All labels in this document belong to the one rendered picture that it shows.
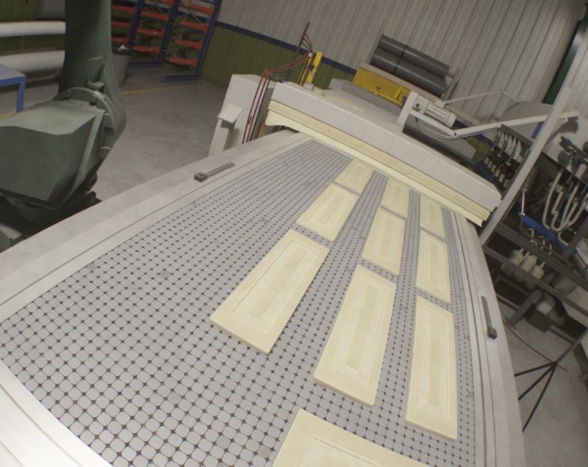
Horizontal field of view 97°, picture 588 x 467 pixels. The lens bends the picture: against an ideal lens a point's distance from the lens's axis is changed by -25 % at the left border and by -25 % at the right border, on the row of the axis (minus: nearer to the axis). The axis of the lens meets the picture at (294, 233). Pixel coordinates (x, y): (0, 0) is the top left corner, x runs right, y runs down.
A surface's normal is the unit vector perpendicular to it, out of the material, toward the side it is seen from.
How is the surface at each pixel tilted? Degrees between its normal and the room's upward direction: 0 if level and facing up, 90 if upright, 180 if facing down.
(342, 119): 90
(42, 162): 90
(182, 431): 0
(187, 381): 0
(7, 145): 90
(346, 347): 11
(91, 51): 80
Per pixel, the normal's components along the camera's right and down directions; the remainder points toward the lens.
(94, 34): 0.12, 0.41
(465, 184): -0.34, 0.39
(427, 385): 0.17, -0.87
